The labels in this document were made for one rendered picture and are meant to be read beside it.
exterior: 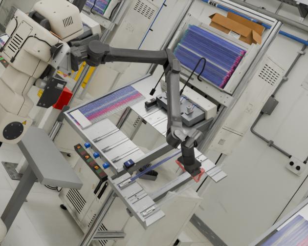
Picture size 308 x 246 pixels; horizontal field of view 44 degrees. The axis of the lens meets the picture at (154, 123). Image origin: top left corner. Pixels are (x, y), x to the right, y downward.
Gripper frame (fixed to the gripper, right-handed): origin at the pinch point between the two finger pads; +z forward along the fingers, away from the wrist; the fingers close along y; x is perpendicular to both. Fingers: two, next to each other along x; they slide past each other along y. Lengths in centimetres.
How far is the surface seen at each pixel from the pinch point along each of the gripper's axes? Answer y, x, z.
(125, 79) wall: 305, -110, 135
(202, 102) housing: 54, -50, 12
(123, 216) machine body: 50, 23, 62
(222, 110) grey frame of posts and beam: 43, -56, 15
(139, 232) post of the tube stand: 12.8, 27.8, 33.4
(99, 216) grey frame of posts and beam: 39, 39, 37
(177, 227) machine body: 49, -13, 105
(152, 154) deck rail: 42.2, -2.4, 18.6
